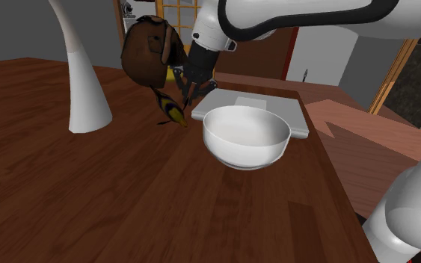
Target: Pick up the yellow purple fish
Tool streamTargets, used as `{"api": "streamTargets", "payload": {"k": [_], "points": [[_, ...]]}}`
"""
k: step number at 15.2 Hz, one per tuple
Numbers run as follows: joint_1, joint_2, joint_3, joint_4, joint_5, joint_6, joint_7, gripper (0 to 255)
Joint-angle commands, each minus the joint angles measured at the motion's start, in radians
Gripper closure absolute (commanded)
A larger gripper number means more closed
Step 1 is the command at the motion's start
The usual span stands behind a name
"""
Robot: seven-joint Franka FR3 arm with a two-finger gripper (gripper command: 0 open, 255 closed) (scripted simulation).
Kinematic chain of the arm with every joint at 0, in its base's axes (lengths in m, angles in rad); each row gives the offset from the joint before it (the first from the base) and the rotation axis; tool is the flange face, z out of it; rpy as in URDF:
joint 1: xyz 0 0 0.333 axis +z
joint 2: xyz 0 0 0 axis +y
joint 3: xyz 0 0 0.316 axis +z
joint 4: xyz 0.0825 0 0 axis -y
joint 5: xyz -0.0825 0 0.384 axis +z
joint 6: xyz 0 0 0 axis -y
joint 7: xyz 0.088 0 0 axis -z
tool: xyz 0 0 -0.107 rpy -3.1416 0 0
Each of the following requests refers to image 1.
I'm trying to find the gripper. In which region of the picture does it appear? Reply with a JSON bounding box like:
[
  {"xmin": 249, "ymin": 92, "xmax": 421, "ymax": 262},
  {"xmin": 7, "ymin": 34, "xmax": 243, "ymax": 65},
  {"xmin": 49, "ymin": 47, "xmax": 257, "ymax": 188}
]
[{"xmin": 172, "ymin": 39, "xmax": 221, "ymax": 110}]

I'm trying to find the yellow and purple bird figure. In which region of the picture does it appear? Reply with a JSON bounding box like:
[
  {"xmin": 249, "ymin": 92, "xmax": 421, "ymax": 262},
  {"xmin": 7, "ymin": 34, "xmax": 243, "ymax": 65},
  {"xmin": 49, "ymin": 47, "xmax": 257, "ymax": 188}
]
[{"xmin": 150, "ymin": 86, "xmax": 189, "ymax": 129}]

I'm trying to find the brown dog head figure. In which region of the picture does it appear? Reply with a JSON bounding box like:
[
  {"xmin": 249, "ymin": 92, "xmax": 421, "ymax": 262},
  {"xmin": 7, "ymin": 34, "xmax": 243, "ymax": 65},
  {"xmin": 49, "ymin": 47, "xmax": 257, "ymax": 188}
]
[{"xmin": 120, "ymin": 14, "xmax": 189, "ymax": 90}]

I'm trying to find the yellow framed window door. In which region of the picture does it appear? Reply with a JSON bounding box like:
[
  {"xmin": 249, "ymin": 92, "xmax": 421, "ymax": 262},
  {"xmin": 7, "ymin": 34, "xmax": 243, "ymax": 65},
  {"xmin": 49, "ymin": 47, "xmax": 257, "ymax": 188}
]
[{"xmin": 154, "ymin": 0, "xmax": 204, "ymax": 48}]

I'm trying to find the white bowl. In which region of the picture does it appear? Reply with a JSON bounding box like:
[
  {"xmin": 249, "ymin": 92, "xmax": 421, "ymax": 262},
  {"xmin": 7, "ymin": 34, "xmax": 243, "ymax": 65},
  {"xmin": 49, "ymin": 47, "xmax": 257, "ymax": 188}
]
[{"xmin": 202, "ymin": 105, "xmax": 292, "ymax": 171}]

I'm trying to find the dark red door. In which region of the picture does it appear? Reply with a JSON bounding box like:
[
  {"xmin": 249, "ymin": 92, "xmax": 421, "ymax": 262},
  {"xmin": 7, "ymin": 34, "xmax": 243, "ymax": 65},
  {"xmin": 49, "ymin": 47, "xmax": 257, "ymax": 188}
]
[{"xmin": 214, "ymin": 25, "xmax": 301, "ymax": 81}]

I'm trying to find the grey closed laptop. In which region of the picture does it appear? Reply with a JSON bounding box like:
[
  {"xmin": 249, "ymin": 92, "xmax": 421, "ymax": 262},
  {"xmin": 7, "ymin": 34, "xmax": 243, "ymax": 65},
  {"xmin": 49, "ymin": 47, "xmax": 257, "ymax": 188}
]
[{"xmin": 190, "ymin": 87, "xmax": 310, "ymax": 140}]

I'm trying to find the tall white vase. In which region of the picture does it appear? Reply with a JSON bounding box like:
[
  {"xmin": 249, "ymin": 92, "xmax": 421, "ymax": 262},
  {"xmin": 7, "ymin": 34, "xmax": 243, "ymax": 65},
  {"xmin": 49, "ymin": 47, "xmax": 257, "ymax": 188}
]
[{"xmin": 47, "ymin": 0, "xmax": 114, "ymax": 134}]

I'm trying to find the white door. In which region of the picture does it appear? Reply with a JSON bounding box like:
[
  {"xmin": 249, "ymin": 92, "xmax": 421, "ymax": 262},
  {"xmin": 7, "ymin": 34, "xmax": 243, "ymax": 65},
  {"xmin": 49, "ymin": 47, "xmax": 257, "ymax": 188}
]
[{"xmin": 286, "ymin": 25, "xmax": 360, "ymax": 87}]

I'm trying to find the brown wooden table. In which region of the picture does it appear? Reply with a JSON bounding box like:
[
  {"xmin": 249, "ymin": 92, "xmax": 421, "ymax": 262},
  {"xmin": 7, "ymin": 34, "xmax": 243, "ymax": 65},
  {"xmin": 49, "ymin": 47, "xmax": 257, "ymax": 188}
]
[{"xmin": 0, "ymin": 56, "xmax": 378, "ymax": 263}]

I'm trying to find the wooden door frame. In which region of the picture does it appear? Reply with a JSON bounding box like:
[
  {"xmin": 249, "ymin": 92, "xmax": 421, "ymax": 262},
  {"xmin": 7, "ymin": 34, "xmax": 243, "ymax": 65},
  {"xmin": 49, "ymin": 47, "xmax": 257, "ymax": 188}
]
[{"xmin": 367, "ymin": 37, "xmax": 421, "ymax": 116}]

